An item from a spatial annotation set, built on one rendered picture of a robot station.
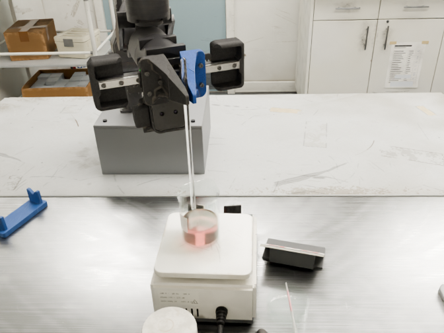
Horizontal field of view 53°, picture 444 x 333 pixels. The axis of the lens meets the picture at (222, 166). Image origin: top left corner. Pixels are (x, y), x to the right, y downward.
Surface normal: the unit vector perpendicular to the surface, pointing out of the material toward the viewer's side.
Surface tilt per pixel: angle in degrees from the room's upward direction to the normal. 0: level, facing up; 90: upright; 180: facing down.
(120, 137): 90
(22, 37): 89
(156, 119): 72
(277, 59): 90
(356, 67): 90
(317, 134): 0
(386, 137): 0
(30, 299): 0
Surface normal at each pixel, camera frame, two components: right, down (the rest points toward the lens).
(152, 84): 0.35, 0.50
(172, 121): 0.29, 0.21
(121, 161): -0.04, 0.52
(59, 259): -0.03, -0.85
